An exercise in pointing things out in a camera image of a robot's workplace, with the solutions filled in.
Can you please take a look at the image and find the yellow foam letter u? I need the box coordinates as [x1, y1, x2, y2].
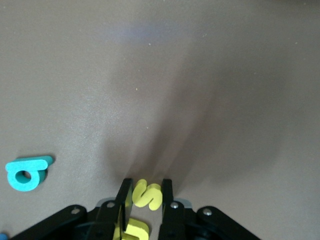
[112, 216, 151, 240]

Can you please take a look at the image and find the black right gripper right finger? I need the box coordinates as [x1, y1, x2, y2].
[159, 178, 201, 240]

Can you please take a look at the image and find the teal foam letter b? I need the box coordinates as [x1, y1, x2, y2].
[4, 155, 54, 193]

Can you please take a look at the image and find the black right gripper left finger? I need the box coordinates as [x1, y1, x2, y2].
[87, 177, 135, 240]

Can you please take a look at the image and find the brown table cover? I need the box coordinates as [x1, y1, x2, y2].
[0, 0, 320, 240]

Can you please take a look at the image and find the yellow foam letter s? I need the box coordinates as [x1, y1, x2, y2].
[132, 178, 163, 211]

